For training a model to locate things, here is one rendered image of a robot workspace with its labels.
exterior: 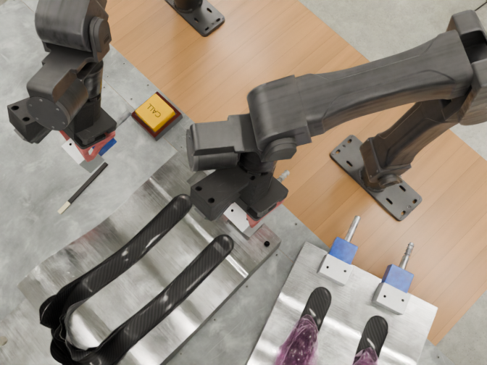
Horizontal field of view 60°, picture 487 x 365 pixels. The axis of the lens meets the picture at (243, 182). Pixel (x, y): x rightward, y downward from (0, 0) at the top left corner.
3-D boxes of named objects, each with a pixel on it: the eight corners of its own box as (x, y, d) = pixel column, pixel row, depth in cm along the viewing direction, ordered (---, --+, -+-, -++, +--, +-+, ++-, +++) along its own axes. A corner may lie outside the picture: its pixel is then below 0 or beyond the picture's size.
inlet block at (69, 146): (125, 109, 83) (116, 96, 77) (142, 126, 81) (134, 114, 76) (74, 156, 80) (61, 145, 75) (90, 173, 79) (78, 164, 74)
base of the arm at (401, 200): (413, 214, 78) (438, 189, 80) (335, 140, 83) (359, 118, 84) (399, 223, 86) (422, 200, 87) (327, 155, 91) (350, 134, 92)
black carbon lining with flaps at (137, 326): (182, 191, 82) (174, 176, 72) (242, 250, 78) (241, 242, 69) (38, 327, 75) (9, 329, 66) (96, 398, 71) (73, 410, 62)
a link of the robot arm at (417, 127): (364, 184, 79) (477, 94, 48) (354, 151, 81) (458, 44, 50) (394, 179, 80) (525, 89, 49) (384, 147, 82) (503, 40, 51)
